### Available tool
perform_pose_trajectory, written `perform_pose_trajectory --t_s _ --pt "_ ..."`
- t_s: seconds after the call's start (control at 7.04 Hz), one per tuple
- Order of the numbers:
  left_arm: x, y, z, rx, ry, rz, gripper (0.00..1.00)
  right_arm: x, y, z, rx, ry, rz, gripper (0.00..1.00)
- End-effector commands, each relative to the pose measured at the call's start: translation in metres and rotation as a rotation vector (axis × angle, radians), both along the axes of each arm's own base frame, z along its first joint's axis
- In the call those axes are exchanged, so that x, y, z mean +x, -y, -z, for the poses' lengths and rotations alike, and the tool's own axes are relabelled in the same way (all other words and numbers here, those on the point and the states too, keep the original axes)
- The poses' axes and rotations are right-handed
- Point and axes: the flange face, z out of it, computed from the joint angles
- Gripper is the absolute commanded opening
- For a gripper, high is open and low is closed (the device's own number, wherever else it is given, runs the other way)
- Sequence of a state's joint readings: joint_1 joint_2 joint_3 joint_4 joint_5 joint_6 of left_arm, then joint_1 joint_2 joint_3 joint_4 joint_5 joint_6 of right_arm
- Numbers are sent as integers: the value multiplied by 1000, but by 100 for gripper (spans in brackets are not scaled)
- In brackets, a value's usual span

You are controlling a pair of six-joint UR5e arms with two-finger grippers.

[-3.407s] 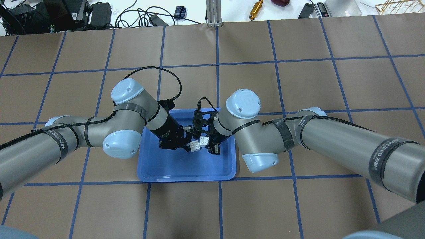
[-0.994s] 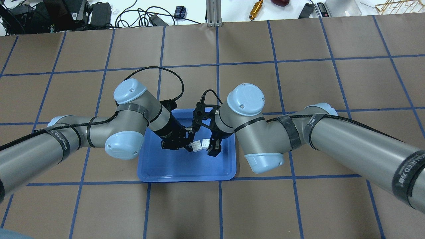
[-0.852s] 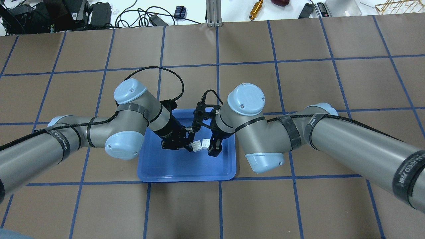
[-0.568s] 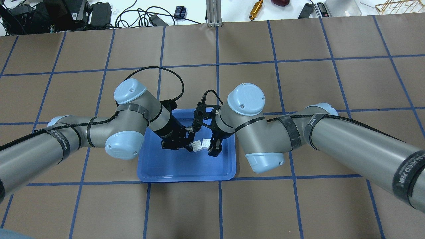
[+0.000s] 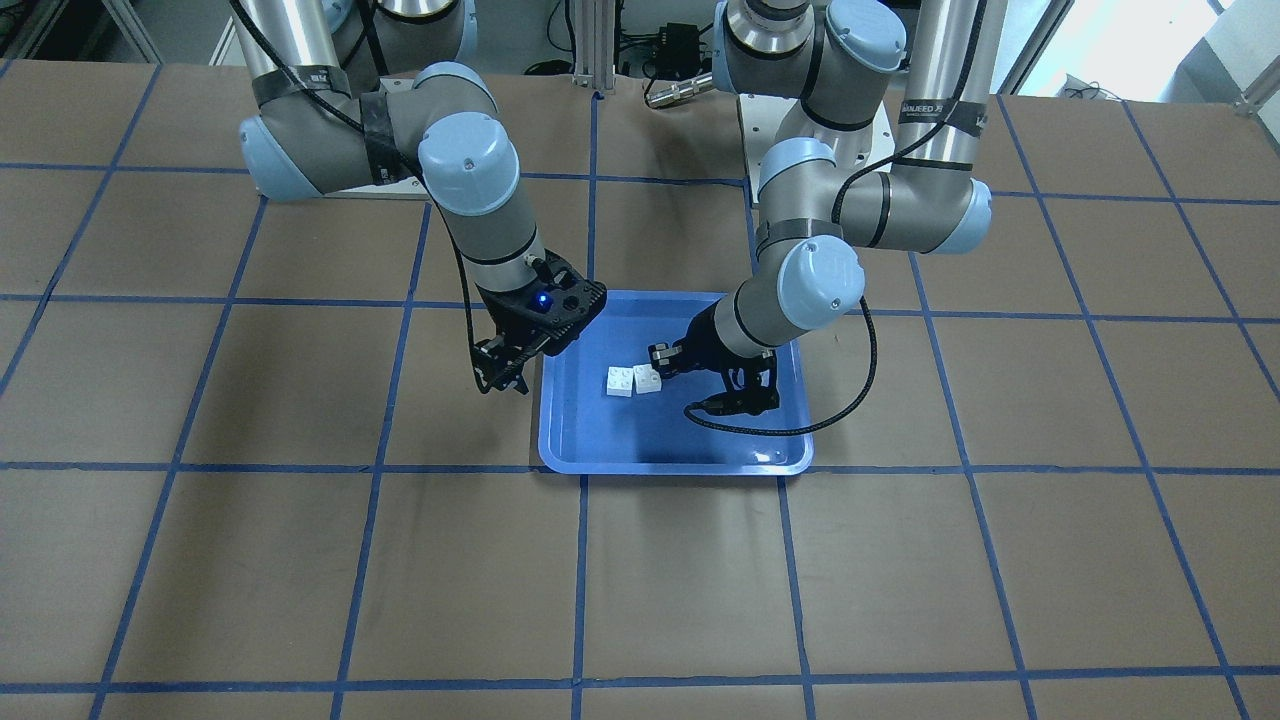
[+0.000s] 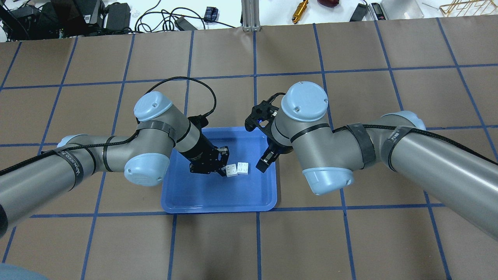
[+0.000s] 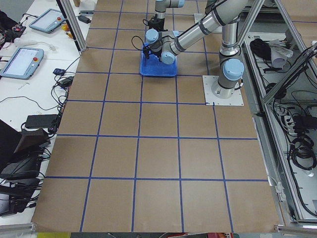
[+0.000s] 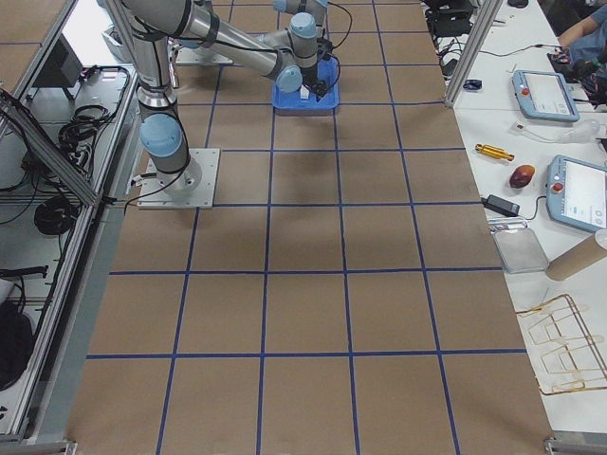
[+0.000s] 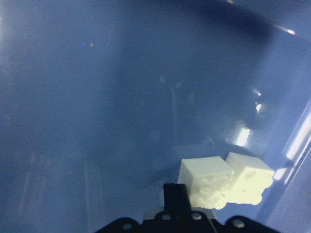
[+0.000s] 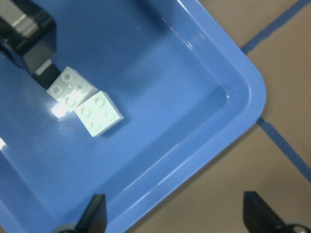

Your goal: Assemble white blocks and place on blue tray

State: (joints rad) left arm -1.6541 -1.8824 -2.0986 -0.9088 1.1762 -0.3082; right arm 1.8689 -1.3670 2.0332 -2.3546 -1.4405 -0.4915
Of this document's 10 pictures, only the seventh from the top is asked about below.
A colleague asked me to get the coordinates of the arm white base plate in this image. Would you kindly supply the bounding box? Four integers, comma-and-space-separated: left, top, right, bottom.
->
202, 75, 244, 106

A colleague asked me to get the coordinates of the blue plastic tray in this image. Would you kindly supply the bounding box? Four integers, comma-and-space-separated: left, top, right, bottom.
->
139, 52, 177, 77

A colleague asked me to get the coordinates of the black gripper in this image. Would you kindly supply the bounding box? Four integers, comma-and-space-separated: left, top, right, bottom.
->
147, 16, 164, 31
143, 43, 161, 61

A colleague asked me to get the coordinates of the teach pendant tablet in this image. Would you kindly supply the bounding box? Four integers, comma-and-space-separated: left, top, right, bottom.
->
0, 47, 44, 80
29, 8, 65, 33

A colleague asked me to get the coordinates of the lower teach pendant tablet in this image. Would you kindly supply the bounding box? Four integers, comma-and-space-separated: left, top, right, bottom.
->
0, 47, 44, 80

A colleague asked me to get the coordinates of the aluminium frame post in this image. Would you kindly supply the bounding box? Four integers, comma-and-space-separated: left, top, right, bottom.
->
56, 0, 87, 52

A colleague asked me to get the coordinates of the small blue black device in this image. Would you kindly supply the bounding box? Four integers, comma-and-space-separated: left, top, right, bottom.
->
53, 68, 65, 76

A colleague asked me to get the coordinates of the upper teach pendant tablet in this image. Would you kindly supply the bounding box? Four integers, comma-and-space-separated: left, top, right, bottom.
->
29, 8, 65, 33

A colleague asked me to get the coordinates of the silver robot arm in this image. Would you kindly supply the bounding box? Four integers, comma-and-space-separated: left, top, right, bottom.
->
140, 0, 247, 99
144, 0, 185, 31

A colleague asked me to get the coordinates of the black power adapter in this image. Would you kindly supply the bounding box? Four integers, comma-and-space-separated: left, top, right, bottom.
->
25, 114, 57, 129

